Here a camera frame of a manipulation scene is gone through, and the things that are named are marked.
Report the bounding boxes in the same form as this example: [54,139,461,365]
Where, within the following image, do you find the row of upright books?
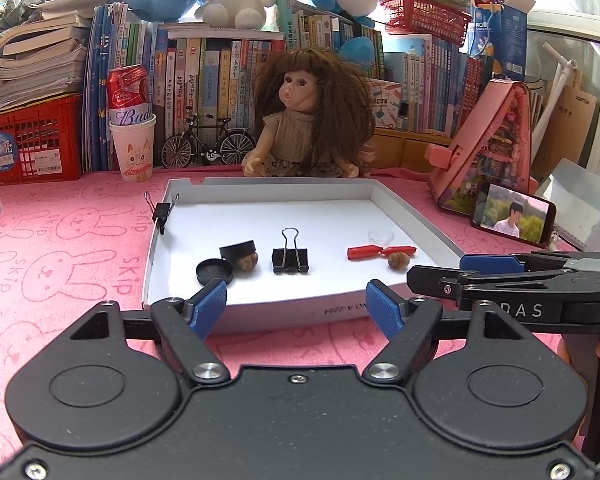
[382,35,496,136]
[277,0,386,81]
[82,2,286,171]

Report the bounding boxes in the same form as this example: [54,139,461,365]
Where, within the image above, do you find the miniature black bicycle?
[160,106,257,170]

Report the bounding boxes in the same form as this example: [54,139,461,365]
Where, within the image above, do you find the person's right hand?
[557,337,600,386]

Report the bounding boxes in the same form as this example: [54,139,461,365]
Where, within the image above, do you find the small black jar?
[219,240,257,262]

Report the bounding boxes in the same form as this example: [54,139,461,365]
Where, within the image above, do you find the black binder clip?
[271,227,309,276]
[145,192,181,236]

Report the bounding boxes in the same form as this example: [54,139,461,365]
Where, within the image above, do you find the red plastic crate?
[0,94,84,186]

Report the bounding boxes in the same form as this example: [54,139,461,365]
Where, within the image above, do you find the black smartphone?
[470,181,557,248]

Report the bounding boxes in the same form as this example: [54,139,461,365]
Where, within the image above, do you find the pink rabbit print tablecloth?
[0,165,600,461]

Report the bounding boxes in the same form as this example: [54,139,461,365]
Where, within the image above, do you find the translucent plastic folder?
[535,157,600,253]

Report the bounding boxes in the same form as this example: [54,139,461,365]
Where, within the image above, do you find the white cardboard box tray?
[141,176,468,333]

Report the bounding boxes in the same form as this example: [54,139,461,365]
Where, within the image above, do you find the red beer can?
[105,65,154,126]

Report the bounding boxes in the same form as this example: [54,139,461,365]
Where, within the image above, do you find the white paper cup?
[109,115,157,182]

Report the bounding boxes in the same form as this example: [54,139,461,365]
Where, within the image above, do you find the tall blue carton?
[472,0,536,83]

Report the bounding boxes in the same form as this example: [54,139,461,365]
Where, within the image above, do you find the brown cardboard box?
[372,127,461,168]

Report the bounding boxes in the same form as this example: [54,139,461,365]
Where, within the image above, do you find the doll with brown hair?
[241,49,376,180]

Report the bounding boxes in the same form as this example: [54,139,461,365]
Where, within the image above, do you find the black round lid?
[196,258,235,286]

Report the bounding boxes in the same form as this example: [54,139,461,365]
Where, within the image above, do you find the white pipe frame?
[530,42,579,136]

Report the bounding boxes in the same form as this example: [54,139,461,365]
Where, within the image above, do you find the grey plush toy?
[0,0,56,17]

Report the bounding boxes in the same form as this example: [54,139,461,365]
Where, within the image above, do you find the red plastic basket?
[380,0,474,47]

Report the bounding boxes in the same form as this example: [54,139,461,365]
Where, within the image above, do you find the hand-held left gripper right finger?
[362,279,532,387]

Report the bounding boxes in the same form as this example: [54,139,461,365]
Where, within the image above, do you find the brown kraft notebook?
[530,87,599,181]

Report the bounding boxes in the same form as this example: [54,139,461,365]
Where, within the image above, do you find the pink triangular toy house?
[425,79,539,216]

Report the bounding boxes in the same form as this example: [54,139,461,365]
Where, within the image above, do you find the white printed carton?
[367,79,404,131]

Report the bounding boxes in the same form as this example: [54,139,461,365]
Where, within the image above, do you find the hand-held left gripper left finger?
[67,279,232,387]

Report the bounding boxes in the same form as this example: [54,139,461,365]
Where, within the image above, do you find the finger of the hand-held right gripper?
[407,265,563,310]
[460,252,573,271]

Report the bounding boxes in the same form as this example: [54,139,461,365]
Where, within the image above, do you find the stack of lying books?
[0,0,89,113]

